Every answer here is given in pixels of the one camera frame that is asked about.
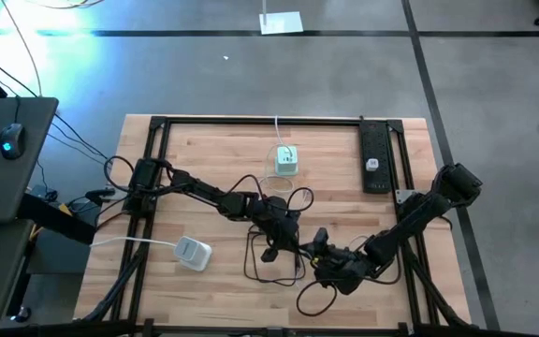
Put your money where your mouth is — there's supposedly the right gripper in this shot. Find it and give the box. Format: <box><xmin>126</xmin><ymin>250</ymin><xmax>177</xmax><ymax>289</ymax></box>
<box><xmin>307</xmin><ymin>227</ymin><xmax>373</xmax><ymax>296</ymax></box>

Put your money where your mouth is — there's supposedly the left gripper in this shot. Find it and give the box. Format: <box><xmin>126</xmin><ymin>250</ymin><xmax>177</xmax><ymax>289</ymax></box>
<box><xmin>248</xmin><ymin>198</ymin><xmax>309</xmax><ymax>263</ymax></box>

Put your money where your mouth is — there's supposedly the white smooth USB cable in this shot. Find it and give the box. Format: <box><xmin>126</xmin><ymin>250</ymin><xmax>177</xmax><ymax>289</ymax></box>
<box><xmin>263</xmin><ymin>144</ymin><xmax>315</xmax><ymax>214</ymax></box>

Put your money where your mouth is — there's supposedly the white tower power strip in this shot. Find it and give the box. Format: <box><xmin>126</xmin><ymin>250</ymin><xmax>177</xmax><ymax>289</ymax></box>
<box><xmin>173</xmin><ymin>235</ymin><xmax>213</xmax><ymax>272</ymax></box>

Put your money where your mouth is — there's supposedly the white outlet cube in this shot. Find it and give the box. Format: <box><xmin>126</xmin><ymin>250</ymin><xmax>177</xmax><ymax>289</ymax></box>
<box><xmin>274</xmin><ymin>144</ymin><xmax>299</xmax><ymax>177</ymax></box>

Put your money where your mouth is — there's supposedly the black flat power strip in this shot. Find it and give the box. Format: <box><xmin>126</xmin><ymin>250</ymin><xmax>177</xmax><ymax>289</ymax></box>
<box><xmin>359</xmin><ymin>119</ymin><xmax>395</xmax><ymax>195</ymax></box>

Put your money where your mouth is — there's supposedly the dark side desk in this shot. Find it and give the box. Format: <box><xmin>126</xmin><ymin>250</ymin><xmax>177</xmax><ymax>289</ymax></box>
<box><xmin>0</xmin><ymin>96</ymin><xmax>60</xmax><ymax>224</ymax></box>

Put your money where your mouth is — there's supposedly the black computer mouse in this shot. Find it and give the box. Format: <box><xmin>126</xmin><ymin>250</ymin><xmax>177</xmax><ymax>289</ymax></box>
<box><xmin>0</xmin><ymin>123</ymin><xmax>27</xmax><ymax>160</ymax></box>

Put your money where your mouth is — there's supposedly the black table frame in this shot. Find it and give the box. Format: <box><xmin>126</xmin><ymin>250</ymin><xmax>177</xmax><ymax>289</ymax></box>
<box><xmin>80</xmin><ymin>115</ymin><xmax>474</xmax><ymax>337</ymax></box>

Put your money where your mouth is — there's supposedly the white tower strip cord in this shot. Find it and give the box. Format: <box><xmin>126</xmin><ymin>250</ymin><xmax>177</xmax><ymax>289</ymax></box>
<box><xmin>90</xmin><ymin>236</ymin><xmax>180</xmax><ymax>248</ymax></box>

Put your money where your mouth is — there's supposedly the black floor cable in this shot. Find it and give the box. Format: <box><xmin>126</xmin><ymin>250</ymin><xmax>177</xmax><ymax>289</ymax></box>
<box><xmin>0</xmin><ymin>48</ymin><xmax>114</xmax><ymax>186</ymax></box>

